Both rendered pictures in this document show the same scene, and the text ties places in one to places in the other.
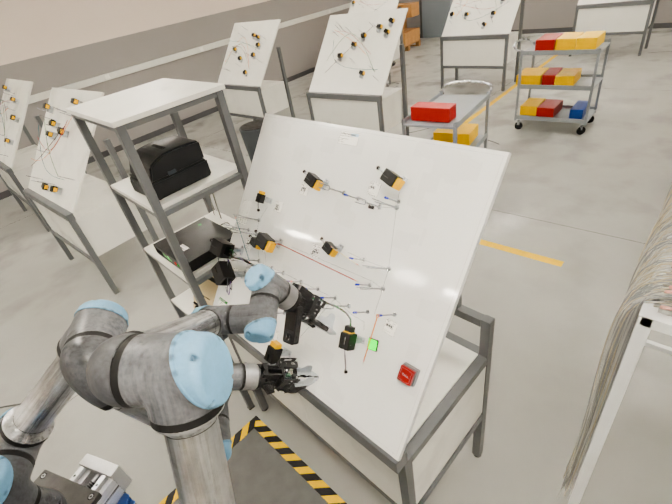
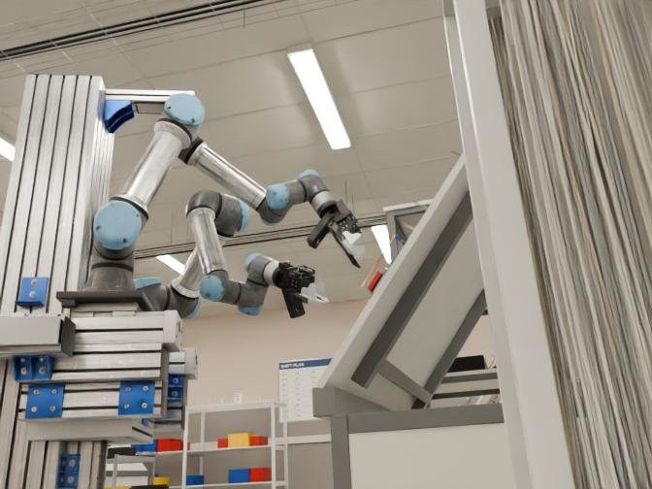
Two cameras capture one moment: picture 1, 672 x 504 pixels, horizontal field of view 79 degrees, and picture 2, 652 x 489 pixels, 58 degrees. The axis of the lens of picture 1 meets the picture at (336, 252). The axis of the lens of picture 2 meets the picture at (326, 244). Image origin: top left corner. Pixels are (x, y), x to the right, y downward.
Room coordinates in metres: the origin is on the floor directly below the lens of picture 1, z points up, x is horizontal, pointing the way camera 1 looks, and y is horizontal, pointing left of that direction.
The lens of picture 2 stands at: (-0.06, -1.22, 0.67)
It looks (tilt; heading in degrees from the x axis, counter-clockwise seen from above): 22 degrees up; 56
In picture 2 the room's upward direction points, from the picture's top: 3 degrees counter-clockwise
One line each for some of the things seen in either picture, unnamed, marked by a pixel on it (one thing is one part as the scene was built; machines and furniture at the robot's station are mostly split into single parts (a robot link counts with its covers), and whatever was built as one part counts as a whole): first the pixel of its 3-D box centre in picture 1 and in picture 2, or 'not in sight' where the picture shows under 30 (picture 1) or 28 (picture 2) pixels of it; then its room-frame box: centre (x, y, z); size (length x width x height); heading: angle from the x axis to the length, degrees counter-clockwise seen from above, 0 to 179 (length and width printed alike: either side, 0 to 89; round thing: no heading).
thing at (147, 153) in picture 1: (166, 165); not in sight; (1.88, 0.70, 1.56); 0.30 x 0.23 x 0.19; 131
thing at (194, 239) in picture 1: (196, 244); (449, 372); (1.91, 0.73, 1.09); 0.35 x 0.33 x 0.07; 39
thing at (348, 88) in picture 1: (357, 89); not in sight; (5.50, -0.68, 0.83); 1.18 x 0.72 x 1.65; 44
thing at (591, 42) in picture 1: (553, 83); not in sight; (5.10, -3.10, 0.54); 0.99 x 0.50 x 1.08; 45
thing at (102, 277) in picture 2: not in sight; (111, 284); (0.32, 0.45, 1.21); 0.15 x 0.15 x 0.10
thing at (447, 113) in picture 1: (450, 148); not in sight; (3.75, -1.30, 0.54); 0.99 x 0.50 x 1.08; 139
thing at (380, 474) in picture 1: (346, 439); not in sight; (0.94, 0.11, 0.60); 0.55 x 0.03 x 0.39; 39
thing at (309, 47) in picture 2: not in sight; (323, 103); (2.05, 1.83, 3.26); 1.27 x 0.17 x 0.07; 43
